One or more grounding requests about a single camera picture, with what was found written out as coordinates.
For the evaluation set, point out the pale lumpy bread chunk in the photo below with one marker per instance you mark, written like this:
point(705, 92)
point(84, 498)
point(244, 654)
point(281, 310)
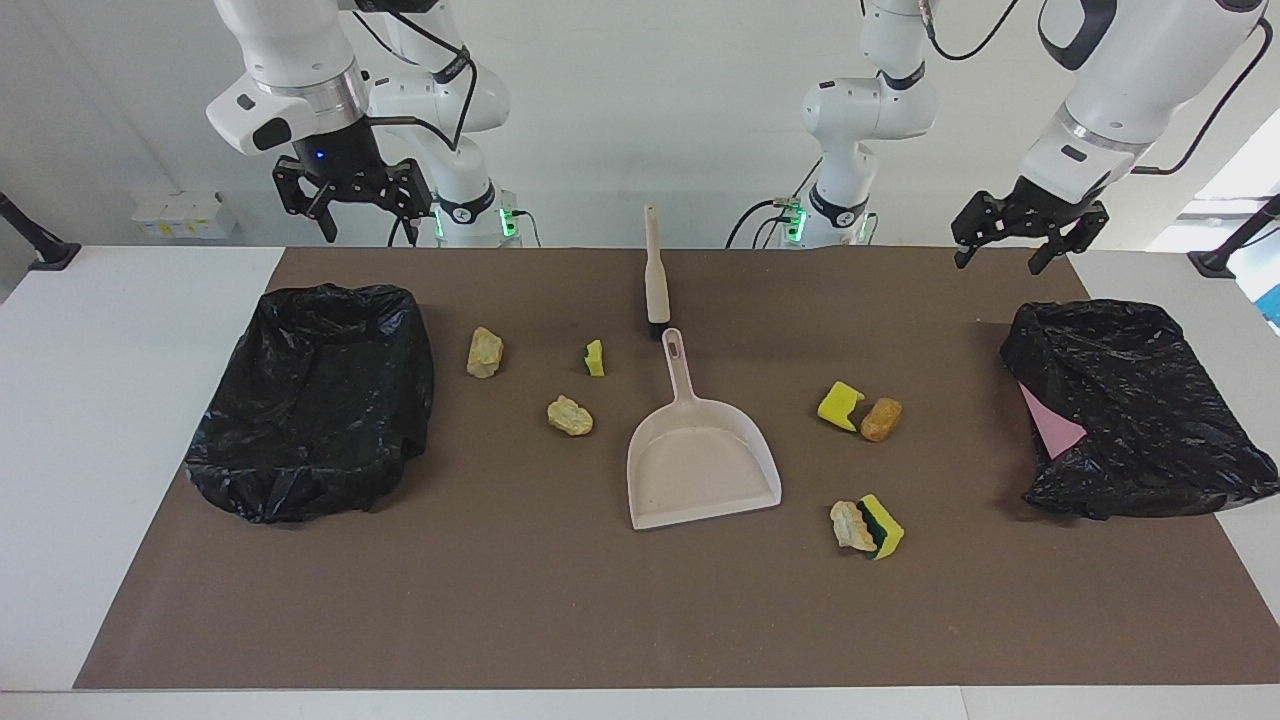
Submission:
point(570, 416)

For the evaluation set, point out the yellow green scouring sponge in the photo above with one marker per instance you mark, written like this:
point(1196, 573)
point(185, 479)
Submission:
point(888, 530)

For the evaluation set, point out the small yellow green sponge piece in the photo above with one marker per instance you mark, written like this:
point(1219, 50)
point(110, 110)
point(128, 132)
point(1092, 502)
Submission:
point(595, 360)

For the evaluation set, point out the beige hand brush black bristles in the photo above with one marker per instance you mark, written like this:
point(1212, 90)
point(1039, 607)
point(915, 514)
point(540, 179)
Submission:
point(657, 280)

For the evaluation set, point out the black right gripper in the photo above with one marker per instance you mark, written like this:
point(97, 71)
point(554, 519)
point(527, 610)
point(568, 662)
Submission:
point(345, 160)

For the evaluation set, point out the blue box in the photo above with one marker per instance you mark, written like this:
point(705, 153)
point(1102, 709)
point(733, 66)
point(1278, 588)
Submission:
point(1273, 305)

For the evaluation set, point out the yellow notched sponge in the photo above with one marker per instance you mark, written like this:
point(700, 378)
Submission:
point(838, 406)

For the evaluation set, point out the beige plastic dustpan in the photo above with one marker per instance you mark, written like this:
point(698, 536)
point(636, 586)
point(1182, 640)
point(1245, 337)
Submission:
point(700, 470)

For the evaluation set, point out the black camera stand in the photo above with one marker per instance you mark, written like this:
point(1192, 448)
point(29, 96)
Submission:
point(40, 245)
point(1225, 255)

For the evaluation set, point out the pink bin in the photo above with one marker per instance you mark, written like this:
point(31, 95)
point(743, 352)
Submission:
point(1050, 425)

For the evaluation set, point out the brown table mat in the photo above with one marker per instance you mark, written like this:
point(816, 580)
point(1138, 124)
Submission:
point(600, 600)

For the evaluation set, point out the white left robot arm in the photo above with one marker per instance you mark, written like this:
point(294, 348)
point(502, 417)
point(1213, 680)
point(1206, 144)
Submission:
point(1130, 70)

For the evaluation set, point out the black bag on pink bin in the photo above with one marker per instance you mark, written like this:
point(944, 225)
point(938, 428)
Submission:
point(1150, 400)

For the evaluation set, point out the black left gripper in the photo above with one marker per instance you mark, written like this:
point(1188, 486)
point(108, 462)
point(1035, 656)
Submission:
point(1040, 210)

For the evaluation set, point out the black bag lined bin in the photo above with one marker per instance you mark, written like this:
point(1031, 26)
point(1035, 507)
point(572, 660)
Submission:
point(310, 400)

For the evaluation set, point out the pale elongated bread chunk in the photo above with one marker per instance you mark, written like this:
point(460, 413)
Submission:
point(485, 352)

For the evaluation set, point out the brown bread roll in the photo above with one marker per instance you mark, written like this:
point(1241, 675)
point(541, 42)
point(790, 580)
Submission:
point(881, 420)

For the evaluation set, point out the white cardboard box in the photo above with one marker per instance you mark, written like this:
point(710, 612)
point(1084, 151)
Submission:
point(185, 215)

